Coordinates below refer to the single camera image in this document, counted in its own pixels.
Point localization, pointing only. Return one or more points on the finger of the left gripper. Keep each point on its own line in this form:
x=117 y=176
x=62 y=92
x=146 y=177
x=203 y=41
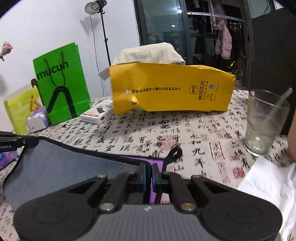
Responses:
x=11 y=141

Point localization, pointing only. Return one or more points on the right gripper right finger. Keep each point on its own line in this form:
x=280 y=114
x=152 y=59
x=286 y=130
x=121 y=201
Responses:
x=224 y=212

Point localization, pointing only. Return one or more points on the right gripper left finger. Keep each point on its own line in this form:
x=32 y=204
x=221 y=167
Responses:
x=70 y=213

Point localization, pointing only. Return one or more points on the purple grey microfiber towel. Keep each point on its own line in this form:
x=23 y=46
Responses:
x=50 y=166

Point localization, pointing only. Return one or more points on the purple tissue pack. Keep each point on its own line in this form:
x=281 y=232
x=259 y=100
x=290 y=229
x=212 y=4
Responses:
x=38 y=121

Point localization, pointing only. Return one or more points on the yellow-green carton box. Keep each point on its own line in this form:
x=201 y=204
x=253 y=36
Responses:
x=20 y=105

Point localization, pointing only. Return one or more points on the crumpled white paper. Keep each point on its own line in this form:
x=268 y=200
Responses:
x=276 y=185

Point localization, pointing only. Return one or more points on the calligraphy print tablecloth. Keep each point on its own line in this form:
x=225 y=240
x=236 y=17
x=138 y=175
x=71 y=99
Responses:
x=212 y=143

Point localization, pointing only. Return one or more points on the green mucun paper bag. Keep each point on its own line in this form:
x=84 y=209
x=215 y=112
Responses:
x=62 y=84

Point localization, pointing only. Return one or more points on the dried pink roses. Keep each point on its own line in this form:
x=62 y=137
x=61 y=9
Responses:
x=6 y=49

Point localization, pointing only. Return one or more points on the white red flat box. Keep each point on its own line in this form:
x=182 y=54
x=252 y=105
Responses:
x=98 y=113

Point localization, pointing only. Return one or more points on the clear drinking glass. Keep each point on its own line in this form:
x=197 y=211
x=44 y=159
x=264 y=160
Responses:
x=266 y=116

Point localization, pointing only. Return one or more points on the yellow paper delivery bag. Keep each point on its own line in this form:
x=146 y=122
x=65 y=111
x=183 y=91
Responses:
x=168 y=87

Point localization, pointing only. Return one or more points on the glass straw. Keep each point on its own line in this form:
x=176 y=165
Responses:
x=279 y=112

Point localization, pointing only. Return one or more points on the pink hanging jacket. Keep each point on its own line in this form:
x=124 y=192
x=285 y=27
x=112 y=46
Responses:
x=223 y=45

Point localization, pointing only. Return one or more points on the cream folded blanket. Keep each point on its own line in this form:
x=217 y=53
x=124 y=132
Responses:
x=153 y=53

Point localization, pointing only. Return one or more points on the black speaker cabinet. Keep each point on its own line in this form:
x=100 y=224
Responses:
x=273 y=66

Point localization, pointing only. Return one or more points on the black sliding door frame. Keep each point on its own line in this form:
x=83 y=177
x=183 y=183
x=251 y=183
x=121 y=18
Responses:
x=191 y=27

